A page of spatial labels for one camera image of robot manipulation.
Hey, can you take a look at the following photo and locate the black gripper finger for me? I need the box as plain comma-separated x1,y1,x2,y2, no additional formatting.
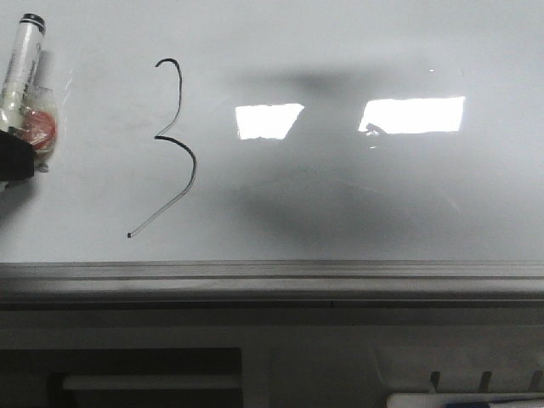
0,131,35,182

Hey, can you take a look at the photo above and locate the red magnet taped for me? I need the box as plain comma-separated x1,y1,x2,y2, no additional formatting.
22,86,58,173

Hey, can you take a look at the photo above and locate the white black whiteboard marker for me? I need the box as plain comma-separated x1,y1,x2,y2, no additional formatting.
1,13,46,132

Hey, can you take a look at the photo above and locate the white whiteboard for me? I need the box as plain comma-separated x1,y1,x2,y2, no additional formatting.
1,1,543,263

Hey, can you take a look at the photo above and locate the grey aluminium whiteboard tray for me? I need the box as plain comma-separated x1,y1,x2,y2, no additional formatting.
1,260,543,309

